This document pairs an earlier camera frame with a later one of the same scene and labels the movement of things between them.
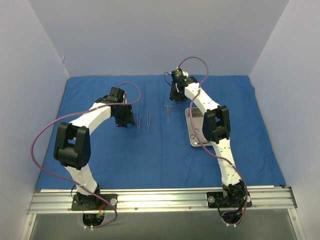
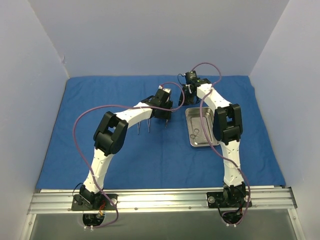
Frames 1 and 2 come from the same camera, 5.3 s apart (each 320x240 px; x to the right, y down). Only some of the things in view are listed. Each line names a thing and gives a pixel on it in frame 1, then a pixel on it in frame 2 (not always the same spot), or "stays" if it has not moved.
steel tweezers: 149,121 stays
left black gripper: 124,118 to 162,114
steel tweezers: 137,123 stays
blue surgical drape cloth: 155,152 stays
